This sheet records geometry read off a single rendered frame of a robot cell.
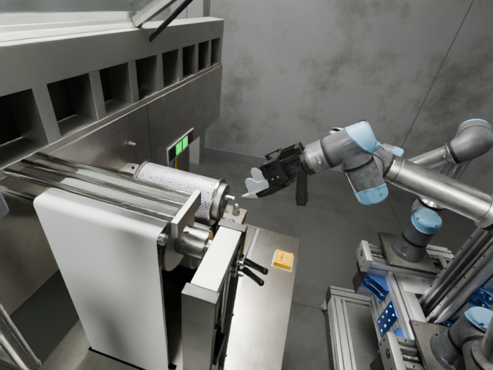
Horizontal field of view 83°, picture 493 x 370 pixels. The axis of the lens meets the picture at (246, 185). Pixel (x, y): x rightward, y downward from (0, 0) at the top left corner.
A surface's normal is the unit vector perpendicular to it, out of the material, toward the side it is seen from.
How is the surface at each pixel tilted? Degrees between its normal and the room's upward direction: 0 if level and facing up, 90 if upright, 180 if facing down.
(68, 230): 90
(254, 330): 0
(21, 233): 90
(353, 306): 0
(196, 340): 90
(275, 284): 0
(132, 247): 90
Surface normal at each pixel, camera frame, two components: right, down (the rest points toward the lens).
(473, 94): -0.15, 0.55
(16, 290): 0.96, 0.25
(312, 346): 0.12, -0.82
